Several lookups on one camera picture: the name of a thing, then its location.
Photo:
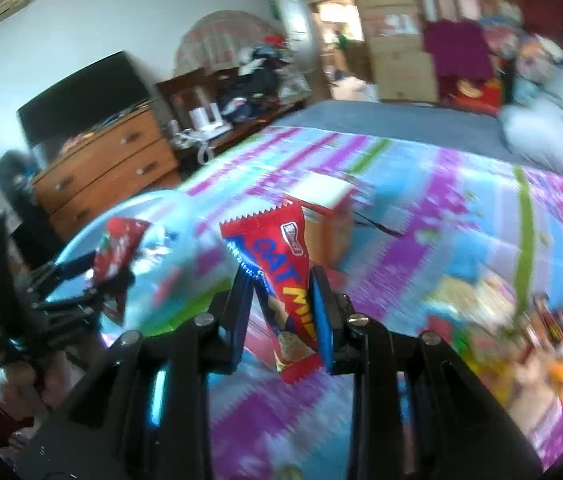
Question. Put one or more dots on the maroon cloth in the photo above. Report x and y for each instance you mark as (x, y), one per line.
(459, 50)

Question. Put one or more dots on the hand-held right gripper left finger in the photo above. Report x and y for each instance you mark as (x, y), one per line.
(239, 330)

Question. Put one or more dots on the grey blue bed sheet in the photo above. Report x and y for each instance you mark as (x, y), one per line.
(386, 120)

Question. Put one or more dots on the pile of dark clothes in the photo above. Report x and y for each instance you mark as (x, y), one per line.
(256, 85)

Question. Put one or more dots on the red oat snack packet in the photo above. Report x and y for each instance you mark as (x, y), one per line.
(281, 260)

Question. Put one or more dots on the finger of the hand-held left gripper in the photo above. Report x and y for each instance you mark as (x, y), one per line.
(81, 305)
(76, 266)

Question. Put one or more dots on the wooden dresser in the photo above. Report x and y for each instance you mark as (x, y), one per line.
(106, 160)

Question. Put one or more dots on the black television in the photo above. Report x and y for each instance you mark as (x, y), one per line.
(86, 95)

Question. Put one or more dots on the white router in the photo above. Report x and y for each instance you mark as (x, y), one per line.
(206, 122)

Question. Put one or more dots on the small dark red snack packet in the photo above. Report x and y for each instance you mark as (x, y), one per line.
(121, 245)

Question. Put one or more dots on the dark wooden chair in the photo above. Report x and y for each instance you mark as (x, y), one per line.
(176, 85)

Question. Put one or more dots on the red gift box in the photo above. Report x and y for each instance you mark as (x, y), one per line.
(471, 91)

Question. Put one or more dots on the pale green-edged snack packet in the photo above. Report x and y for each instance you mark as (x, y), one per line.
(461, 295)

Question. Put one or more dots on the light blue plastic basin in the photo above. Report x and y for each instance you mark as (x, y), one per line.
(181, 270)

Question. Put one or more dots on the round pink plaid cushion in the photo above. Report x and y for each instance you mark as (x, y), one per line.
(211, 35)

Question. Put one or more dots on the white box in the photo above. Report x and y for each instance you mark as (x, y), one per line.
(321, 190)

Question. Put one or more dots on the large cardboard box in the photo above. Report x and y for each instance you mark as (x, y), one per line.
(404, 77)

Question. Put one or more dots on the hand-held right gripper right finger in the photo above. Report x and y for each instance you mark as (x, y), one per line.
(322, 320)

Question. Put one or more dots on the orange box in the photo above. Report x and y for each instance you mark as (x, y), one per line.
(334, 240)

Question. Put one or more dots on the pile of colourful clothes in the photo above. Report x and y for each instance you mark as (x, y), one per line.
(536, 45)

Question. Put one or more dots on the person's left hand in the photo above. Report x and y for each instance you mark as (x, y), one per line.
(26, 385)

